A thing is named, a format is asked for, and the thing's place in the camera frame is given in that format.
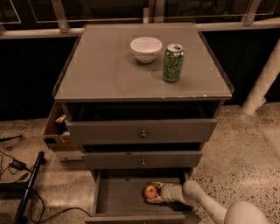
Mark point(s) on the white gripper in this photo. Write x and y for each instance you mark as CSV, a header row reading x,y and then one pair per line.
x,y
167,192

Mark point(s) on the red apple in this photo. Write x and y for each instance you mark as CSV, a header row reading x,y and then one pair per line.
x,y
150,192

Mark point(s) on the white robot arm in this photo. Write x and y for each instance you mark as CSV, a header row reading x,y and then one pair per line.
x,y
191,194

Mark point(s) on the bottom grey drawer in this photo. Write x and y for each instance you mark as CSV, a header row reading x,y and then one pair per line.
x,y
119,198

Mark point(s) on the grey drawer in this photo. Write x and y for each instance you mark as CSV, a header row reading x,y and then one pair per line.
x,y
119,198
132,160
128,132

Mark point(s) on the middle grey drawer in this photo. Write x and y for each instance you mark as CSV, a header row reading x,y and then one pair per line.
x,y
132,160

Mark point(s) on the brass top drawer knob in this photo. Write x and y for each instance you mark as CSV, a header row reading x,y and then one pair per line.
x,y
143,134

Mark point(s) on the top grey drawer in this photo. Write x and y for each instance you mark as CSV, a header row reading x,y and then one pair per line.
x,y
128,132

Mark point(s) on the grey drawer cabinet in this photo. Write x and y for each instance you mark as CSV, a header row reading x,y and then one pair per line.
x,y
105,82

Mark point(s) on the cardboard box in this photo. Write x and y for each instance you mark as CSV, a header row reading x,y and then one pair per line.
x,y
57,137

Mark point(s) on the green soda can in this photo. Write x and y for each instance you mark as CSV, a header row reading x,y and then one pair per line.
x,y
173,62

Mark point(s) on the black stand pole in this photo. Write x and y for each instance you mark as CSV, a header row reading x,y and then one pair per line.
x,y
28,187

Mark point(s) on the white ceramic bowl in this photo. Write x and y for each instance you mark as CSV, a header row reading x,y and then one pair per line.
x,y
146,49

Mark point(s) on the black power adapter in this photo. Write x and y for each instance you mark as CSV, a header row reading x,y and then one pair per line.
x,y
17,165

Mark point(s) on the metal window railing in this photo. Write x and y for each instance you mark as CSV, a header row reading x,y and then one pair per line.
x,y
26,19

